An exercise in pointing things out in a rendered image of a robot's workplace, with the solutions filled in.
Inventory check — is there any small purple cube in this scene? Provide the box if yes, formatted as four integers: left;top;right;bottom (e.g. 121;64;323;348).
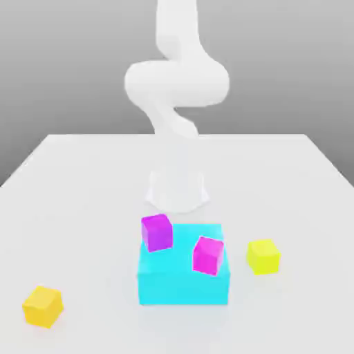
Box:
140;213;174;253

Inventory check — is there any small magenta cube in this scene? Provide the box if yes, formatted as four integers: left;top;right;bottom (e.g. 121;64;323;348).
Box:
192;235;225;277

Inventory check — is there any small lemon yellow cube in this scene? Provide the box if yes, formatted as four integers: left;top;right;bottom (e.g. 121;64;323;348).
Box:
246;239;282;277

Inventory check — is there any small golden yellow cube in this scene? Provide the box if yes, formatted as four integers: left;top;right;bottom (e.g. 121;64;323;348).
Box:
21;285;64;329

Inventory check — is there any large cyan box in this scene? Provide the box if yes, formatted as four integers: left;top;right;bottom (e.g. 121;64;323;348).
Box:
137;223;231;306

